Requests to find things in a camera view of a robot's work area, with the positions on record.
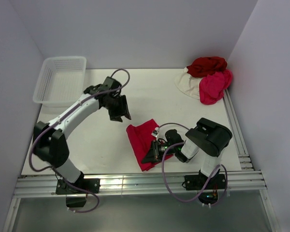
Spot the bright red t-shirt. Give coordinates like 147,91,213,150
126,118,174,173

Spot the aluminium mounting rail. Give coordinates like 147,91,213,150
12,171,267,198

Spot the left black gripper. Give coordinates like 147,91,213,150
103,95,131,122

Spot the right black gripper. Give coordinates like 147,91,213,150
142,140,177,164

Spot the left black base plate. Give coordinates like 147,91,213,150
55,178,100,195

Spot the white t-shirt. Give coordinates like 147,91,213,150
174,67,202,100

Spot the white plastic mesh basket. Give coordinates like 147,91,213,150
33,56,87,107

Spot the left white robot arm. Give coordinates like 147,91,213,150
30,77,131,193

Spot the pink t-shirt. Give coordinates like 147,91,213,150
199,70,233,105

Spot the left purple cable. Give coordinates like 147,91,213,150
30,68,131,214

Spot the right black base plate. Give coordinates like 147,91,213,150
183,174,228,191

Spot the dark red t-shirt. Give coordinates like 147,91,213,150
187,57,227,78

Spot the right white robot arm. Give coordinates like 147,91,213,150
141,117,232,190

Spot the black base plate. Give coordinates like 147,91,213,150
183,174,228,191
55,178,100,195

